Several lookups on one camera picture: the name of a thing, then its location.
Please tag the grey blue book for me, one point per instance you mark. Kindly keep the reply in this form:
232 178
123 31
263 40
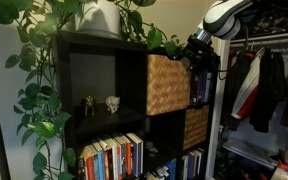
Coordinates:
123 160

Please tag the black jacket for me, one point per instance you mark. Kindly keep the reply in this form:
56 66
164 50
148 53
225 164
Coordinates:
239 83

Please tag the bright blue book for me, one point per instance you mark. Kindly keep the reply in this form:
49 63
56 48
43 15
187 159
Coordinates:
171 168

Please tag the gold figurine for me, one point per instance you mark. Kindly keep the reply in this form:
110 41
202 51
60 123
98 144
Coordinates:
89 104

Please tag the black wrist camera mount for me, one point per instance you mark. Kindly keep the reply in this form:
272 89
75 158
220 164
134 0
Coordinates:
200 41

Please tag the white closet door frame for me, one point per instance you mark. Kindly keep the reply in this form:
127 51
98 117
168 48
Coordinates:
214 133

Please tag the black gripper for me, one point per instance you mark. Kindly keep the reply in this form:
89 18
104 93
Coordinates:
202 57

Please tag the dark printed box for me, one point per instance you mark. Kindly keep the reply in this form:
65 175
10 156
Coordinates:
267 16

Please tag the green pothos plant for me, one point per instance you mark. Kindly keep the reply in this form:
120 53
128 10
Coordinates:
44 128

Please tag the grey flat board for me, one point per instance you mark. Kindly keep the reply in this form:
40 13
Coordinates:
247 151

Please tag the black hanging garment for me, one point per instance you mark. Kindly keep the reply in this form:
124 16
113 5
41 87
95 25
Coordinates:
267 90

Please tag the small grey stone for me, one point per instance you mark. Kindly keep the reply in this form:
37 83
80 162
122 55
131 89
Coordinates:
151 155
149 144
153 150

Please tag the pale leaning book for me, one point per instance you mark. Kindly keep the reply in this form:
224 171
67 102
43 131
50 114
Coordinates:
159 173

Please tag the white elephant figurine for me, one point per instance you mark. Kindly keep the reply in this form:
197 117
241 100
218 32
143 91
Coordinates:
112 103

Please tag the black book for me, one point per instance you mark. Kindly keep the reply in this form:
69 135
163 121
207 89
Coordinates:
81 170

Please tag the blue circuits textbook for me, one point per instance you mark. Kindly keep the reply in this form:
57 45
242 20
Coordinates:
202 86

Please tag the orange clothes hanger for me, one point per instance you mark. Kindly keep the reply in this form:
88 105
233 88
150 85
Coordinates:
249 55

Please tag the light blue book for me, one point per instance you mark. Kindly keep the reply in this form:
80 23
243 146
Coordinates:
100 165

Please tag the grey slim book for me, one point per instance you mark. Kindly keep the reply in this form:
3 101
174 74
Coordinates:
197 161

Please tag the white closet shelf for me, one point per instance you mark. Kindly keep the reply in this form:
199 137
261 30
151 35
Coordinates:
267 36

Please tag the thin orange book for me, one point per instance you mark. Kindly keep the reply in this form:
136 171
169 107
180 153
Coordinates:
106 166

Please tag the white slim book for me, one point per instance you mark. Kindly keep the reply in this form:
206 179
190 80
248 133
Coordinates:
185 166

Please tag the black cube bookshelf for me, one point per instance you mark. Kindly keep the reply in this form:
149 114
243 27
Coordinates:
130 83

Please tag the white and red jacket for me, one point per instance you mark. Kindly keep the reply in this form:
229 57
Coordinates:
250 86

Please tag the navy and yellow book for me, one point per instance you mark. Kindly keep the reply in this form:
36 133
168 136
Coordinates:
194 88

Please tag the dark slim book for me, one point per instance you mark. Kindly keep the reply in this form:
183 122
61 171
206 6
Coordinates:
190 165

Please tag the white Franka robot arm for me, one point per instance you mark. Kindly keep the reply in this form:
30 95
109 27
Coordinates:
224 16

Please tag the white plant pot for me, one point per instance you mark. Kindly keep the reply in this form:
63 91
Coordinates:
99 16

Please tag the brown woven bamboo basket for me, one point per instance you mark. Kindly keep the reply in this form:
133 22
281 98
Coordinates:
167 86
195 126

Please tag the orange tool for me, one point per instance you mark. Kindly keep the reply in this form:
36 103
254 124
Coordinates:
282 163

